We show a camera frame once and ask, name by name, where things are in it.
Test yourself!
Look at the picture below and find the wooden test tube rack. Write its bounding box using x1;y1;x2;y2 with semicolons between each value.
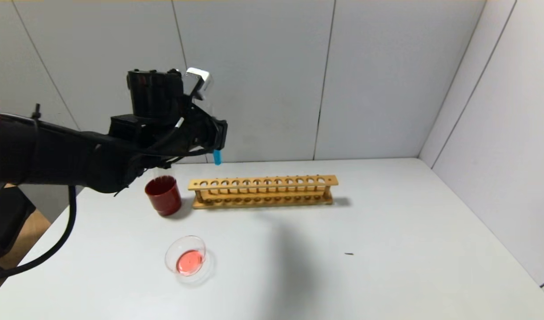
188;175;339;209

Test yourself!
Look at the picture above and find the dark red cup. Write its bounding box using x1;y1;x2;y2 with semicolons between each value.
145;176;182;216

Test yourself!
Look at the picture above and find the test tube with blue pigment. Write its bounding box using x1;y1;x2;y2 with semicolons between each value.
200;99;223;166

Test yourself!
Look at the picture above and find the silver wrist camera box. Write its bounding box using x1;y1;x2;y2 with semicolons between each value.
185;68;214;102

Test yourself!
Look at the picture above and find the black chair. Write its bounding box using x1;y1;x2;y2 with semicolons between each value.
0;187;37;285

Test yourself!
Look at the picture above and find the long black arm cable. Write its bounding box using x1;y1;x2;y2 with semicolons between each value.
0;184;77;281

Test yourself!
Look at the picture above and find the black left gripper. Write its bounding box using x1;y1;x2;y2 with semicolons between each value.
184;101;228;154

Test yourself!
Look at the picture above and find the clear glass petri dish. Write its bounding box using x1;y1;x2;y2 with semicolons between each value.
165;235;216;284

